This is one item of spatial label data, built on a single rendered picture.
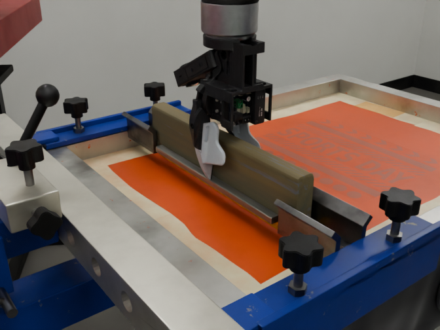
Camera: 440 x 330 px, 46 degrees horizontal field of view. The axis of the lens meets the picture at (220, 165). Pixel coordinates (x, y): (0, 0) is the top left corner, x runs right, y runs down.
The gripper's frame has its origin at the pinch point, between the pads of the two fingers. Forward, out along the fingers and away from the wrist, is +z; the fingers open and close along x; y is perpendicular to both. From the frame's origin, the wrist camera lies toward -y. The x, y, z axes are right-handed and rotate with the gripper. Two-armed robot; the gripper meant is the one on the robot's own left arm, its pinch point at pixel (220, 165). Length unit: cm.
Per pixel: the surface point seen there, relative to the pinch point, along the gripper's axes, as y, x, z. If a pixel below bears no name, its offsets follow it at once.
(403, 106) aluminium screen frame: -7, 57, 4
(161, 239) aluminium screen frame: 9.9, -16.5, 1.7
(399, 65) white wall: -200, 344, 79
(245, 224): 9.1, -2.4, 5.3
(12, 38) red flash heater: -100, 0, -3
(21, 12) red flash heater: -113, 7, -8
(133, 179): -13.0, -8.3, 5.3
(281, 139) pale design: -11.2, 23.7, 5.3
